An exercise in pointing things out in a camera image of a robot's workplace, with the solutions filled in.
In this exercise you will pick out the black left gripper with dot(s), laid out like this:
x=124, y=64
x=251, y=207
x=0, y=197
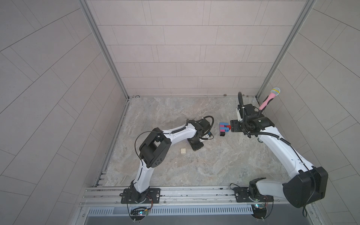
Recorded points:
x=195, y=143

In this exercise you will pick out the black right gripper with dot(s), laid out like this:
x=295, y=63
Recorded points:
x=234, y=125

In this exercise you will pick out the small blue lego brick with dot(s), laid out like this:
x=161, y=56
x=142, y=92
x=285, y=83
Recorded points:
x=224, y=130

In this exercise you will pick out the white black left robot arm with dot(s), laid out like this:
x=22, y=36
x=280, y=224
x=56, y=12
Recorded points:
x=155, y=147

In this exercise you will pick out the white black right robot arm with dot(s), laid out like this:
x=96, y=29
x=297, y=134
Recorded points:
x=307, y=183

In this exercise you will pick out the pink toy microphone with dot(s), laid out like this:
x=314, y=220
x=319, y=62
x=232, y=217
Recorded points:
x=274, y=92

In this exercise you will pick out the right green circuit board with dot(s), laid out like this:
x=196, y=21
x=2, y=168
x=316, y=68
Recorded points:
x=259, y=208

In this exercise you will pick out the green circuit board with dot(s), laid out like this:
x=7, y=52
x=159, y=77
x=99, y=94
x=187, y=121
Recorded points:
x=259, y=208
x=140, y=212

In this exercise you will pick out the left green circuit board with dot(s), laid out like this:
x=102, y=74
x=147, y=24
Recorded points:
x=140, y=212

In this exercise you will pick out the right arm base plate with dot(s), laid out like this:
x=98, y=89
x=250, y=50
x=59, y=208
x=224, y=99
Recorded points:
x=242, y=195

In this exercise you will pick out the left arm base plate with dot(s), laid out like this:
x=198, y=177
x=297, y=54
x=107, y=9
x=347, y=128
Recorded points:
x=131, y=196

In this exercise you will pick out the aluminium rail frame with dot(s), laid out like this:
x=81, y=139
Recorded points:
x=169, y=196

